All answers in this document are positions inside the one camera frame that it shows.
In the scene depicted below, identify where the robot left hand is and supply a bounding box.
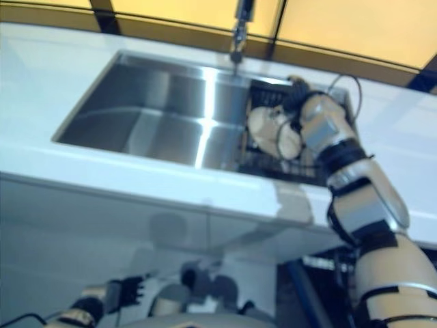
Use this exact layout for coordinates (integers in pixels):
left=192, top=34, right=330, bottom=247
left=117, top=272, right=153, bottom=308

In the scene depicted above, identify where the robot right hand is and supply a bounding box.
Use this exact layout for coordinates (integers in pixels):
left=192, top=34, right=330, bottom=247
left=285, top=74, right=312, bottom=112

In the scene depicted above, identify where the cream ceramic plate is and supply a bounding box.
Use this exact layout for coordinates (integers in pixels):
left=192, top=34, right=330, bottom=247
left=248, top=105, right=304, bottom=161

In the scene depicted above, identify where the black sink dish rack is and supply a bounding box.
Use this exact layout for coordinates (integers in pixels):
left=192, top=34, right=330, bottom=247
left=238, top=77, right=353, bottom=188

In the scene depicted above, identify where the robot grey torso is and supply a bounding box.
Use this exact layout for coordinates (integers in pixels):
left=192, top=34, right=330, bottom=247
left=119, top=312, right=276, bottom=328

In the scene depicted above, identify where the white cabinet door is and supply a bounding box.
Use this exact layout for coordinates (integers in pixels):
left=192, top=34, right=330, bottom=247
left=207, top=203, right=344, bottom=266
left=0, top=169, right=223, bottom=276

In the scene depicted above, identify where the chrome kitchen faucet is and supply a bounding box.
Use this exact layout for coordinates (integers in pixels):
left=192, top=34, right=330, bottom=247
left=229, top=0, right=257, bottom=75

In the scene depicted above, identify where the stainless steel sink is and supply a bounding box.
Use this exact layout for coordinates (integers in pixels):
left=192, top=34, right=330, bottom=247
left=51, top=49, right=356, bottom=188

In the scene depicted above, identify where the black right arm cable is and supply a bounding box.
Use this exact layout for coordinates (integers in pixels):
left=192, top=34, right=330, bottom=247
left=278, top=74, right=363, bottom=161

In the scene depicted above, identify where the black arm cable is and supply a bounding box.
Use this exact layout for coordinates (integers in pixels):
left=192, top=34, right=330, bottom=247
left=278, top=74, right=363, bottom=161
left=0, top=312, right=49, bottom=328

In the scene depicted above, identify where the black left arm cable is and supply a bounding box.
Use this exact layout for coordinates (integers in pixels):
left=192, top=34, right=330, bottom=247
left=0, top=312, right=49, bottom=328

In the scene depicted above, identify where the dishwasher lower wire rack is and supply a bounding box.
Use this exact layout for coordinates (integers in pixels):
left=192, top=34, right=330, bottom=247
left=302, top=253, right=360, bottom=285

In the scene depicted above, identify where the dark window frame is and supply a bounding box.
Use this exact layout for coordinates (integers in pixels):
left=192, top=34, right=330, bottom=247
left=0, top=0, right=437, bottom=97

